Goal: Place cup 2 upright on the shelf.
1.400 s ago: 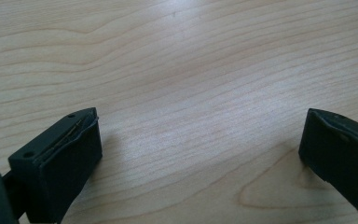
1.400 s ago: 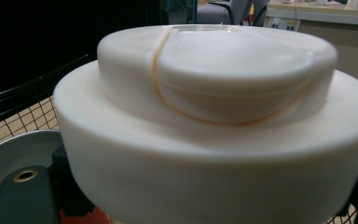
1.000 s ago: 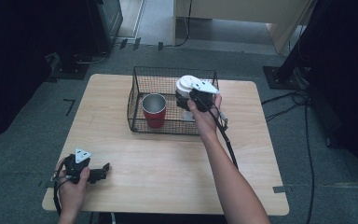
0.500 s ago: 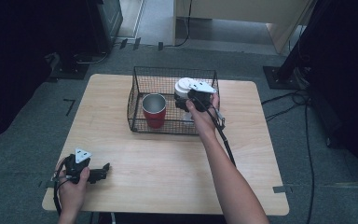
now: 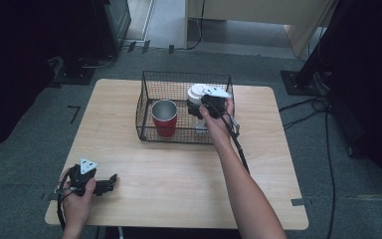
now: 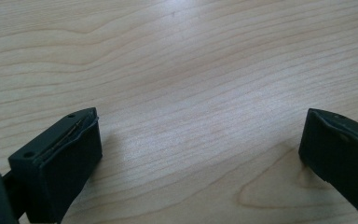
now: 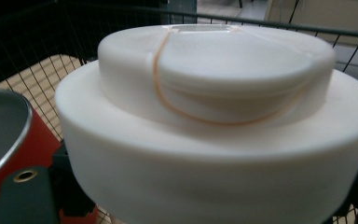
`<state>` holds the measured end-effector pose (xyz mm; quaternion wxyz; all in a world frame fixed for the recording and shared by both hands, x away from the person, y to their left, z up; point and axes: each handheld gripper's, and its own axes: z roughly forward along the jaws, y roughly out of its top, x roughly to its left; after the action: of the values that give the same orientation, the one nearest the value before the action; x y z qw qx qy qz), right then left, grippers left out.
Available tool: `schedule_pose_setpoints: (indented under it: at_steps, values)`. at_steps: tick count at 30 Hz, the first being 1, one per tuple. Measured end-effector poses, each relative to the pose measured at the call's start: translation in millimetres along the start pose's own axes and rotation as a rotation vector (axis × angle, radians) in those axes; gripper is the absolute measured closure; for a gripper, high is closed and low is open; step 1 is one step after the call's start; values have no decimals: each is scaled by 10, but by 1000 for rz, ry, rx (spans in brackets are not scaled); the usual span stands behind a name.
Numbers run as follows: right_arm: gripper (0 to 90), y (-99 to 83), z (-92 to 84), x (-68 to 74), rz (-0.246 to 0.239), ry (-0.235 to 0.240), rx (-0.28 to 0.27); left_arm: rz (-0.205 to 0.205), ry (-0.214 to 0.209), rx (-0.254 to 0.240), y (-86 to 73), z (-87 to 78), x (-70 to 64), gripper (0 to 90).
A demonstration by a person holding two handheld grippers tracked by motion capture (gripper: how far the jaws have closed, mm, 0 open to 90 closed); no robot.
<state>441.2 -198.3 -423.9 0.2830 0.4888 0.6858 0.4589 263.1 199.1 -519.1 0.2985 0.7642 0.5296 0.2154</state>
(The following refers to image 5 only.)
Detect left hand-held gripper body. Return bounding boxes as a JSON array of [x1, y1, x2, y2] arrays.
[[69, 157, 99, 197]]

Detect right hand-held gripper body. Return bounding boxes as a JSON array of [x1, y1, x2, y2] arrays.
[[200, 85, 233, 120]]

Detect red cup with metal inside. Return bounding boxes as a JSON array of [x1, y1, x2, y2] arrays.
[[150, 99, 179, 138]]

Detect black wire basket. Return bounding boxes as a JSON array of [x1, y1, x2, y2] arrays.
[[135, 70, 236, 145]]

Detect person's right hand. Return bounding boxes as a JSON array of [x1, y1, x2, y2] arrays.
[[198, 98, 237, 147]]

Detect person's left hand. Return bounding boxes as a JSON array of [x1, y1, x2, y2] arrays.
[[59, 167, 97, 231]]

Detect black corner tape mark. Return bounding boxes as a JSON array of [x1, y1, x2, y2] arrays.
[[67, 105, 82, 124]]

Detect beige wooden furniture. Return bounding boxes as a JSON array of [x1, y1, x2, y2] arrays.
[[184, 0, 338, 58]]

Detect black cabinet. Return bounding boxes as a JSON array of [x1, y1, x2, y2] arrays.
[[92, 0, 132, 58]]

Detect dark curtain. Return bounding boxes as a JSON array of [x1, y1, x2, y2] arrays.
[[306, 0, 382, 200], [0, 0, 97, 157]]

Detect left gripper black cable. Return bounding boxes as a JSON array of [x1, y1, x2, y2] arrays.
[[56, 168, 78, 231]]

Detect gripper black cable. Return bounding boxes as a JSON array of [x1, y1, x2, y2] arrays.
[[204, 103, 251, 175], [56, 168, 78, 231]]

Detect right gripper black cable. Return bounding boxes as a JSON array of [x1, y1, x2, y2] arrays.
[[204, 103, 251, 175]]

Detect black hanging cable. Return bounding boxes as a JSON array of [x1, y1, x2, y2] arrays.
[[174, 0, 207, 52]]

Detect black stand base plate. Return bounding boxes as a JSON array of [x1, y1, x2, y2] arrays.
[[280, 69, 333, 98], [50, 55, 97, 87]]

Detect black floor cables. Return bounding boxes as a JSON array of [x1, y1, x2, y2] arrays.
[[278, 95, 338, 239]]

